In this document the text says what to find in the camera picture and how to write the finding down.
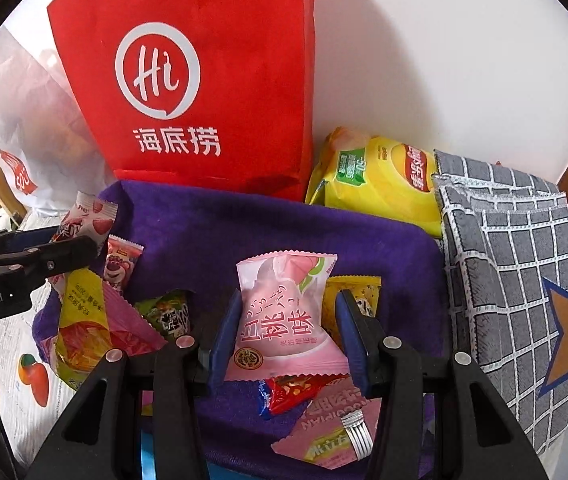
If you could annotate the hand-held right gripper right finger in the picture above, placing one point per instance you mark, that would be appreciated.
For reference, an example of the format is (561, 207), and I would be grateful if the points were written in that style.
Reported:
(354, 340)

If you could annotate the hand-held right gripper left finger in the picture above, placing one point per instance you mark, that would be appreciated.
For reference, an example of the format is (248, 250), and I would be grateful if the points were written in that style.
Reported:
(223, 340)

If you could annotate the yellow candy packet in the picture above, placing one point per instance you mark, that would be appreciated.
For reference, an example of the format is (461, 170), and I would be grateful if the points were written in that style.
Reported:
(359, 292)

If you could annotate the strawberry print pastry packet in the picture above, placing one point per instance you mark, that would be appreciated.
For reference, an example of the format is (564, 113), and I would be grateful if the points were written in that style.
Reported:
(91, 217)

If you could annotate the long pink bear snack packet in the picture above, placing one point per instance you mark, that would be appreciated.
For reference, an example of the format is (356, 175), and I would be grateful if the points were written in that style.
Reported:
(119, 262)

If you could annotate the pink peach snack packet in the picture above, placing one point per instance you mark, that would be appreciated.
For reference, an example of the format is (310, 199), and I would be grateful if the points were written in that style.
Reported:
(284, 320)

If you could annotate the green triangular snack packet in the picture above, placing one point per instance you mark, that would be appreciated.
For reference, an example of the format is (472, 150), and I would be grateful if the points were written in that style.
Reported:
(163, 317)

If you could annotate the blue candy packet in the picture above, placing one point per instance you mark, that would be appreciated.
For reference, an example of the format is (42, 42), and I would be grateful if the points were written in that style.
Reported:
(264, 400)

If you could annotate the pink yellow snack bag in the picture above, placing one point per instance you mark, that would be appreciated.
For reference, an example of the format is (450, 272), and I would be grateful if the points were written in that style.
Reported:
(83, 330)

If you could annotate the red candy packet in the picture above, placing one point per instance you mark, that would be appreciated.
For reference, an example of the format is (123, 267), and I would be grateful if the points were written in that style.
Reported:
(294, 391)

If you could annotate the pink snack bag fork print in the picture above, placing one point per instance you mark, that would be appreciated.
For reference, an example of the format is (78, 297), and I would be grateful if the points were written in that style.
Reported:
(324, 430)

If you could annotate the fruit print tablecloth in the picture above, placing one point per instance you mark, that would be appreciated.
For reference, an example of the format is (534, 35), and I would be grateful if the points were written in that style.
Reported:
(18, 340)

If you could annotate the purple towel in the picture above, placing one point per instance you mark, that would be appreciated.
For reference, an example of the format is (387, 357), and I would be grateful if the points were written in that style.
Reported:
(213, 240)

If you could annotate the white plastic bag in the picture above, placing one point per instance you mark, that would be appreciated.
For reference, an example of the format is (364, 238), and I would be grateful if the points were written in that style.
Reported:
(38, 110)

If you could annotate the yellow chip bag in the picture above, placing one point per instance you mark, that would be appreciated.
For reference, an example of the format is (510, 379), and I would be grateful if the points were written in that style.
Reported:
(384, 185)

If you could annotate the grey checked folded cloth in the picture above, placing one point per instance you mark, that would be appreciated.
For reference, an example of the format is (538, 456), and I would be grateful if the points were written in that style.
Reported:
(504, 270)

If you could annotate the red paper bag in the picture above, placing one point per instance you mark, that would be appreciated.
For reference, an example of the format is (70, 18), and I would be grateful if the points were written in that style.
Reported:
(244, 85)

